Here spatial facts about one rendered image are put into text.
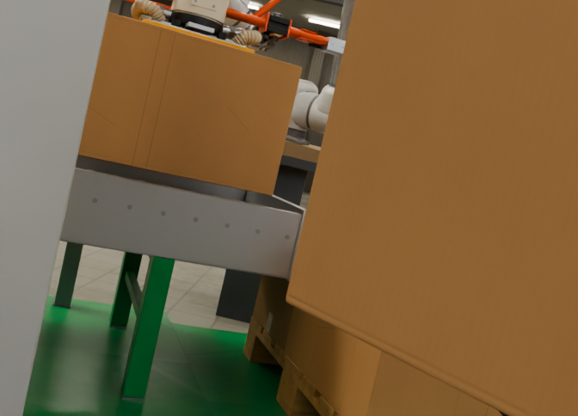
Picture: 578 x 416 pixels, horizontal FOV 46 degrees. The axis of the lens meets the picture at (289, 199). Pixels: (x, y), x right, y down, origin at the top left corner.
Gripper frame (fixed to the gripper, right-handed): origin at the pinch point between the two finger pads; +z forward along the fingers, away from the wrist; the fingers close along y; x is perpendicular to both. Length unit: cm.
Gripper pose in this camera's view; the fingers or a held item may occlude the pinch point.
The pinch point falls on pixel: (278, 27)
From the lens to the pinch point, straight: 226.8
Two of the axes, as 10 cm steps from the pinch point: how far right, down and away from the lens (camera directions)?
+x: -9.3, -1.9, -3.2
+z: 3.0, 1.4, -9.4
